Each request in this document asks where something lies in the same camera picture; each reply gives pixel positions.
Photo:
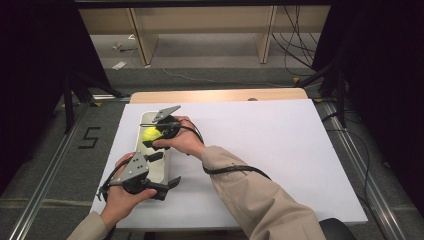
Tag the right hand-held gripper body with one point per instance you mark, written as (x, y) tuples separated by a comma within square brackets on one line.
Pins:
[(168, 128)]

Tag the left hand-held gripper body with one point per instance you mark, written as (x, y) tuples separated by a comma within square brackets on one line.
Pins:
[(136, 166)]

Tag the yellow tennis ball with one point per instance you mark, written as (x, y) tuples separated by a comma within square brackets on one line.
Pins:
[(150, 134)]

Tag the white plastic bin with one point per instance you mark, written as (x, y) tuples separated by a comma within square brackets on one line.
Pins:
[(158, 170)]

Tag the person's right hand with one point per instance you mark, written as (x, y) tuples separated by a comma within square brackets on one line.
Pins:
[(186, 141)]

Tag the person's left hand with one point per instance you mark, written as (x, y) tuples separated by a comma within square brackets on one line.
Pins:
[(121, 203)]

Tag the white paper scrap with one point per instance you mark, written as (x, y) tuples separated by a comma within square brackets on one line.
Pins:
[(119, 65)]

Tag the light wooden shelf unit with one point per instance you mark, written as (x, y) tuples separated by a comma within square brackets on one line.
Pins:
[(143, 43)]

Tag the black tripod stand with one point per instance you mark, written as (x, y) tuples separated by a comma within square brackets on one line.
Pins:
[(340, 100), (68, 106)]

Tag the white board sheet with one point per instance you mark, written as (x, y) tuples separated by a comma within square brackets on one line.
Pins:
[(283, 133)]

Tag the dark curtain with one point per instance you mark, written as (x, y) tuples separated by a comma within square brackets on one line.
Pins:
[(390, 83), (30, 83)]

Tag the black chair seat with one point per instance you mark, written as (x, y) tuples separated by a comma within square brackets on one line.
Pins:
[(338, 230)]

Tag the aluminium floor rail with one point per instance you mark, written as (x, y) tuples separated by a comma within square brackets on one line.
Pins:
[(366, 186), (40, 193)]

